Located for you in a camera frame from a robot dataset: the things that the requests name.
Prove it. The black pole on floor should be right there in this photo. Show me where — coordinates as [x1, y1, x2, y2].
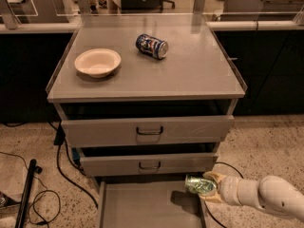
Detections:
[14, 159, 37, 228]

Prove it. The crushed green can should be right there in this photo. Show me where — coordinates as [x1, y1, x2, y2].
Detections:
[185, 175, 218, 197]

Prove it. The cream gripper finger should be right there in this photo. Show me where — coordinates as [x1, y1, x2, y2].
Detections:
[199, 190, 222, 203]
[203, 171, 226, 184]

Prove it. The clear acrylic barrier panel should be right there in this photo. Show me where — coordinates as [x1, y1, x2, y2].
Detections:
[1, 0, 303, 30]

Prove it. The top grey drawer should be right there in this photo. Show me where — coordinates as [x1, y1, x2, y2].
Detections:
[56, 100, 234, 147]

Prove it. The thick black floor cable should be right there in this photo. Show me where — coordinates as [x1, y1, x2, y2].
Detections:
[47, 121, 99, 209]

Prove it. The black cable loop right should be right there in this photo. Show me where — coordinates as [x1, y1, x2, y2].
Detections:
[202, 161, 246, 228]

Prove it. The blue soda can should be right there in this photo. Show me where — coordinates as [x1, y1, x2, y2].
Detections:
[135, 34, 169, 60]

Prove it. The grey drawer cabinet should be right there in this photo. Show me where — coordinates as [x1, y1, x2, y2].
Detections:
[45, 12, 248, 228]

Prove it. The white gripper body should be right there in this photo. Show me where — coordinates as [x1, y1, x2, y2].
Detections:
[219, 176, 242, 206]

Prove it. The thin black floor cable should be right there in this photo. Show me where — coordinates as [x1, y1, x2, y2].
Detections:
[0, 151, 62, 228]

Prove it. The bottom grey drawer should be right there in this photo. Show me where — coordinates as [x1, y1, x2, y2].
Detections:
[96, 174, 207, 228]

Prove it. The middle grey drawer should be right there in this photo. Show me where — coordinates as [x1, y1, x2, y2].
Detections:
[78, 143, 218, 177]

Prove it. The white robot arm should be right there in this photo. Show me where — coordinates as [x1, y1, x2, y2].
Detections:
[199, 172, 304, 221]

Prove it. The grey drawer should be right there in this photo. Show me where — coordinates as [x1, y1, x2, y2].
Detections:
[78, 143, 218, 177]
[96, 174, 207, 228]
[56, 100, 234, 147]

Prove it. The white bowl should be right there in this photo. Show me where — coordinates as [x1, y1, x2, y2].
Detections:
[74, 48, 122, 78]

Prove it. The white counter rail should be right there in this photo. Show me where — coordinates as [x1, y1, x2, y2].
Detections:
[0, 21, 304, 34]

